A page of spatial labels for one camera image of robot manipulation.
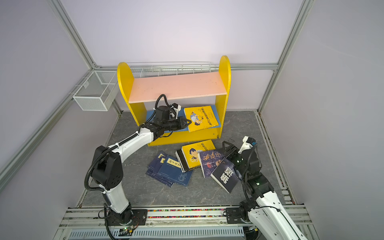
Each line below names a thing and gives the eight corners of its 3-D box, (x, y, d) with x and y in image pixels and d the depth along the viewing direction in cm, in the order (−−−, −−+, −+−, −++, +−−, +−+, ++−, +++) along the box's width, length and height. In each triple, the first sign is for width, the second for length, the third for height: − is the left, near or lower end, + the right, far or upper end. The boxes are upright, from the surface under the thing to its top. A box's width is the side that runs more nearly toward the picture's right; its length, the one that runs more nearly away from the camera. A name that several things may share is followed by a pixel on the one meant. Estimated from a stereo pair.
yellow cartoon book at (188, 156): (182, 174, 89) (181, 170, 84) (175, 155, 98) (174, 149, 92) (219, 160, 95) (220, 155, 90) (209, 143, 103) (210, 137, 98)
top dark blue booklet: (158, 175, 89) (156, 172, 86) (168, 158, 96) (167, 155, 93) (186, 188, 84) (185, 186, 81) (195, 169, 91) (194, 166, 88)
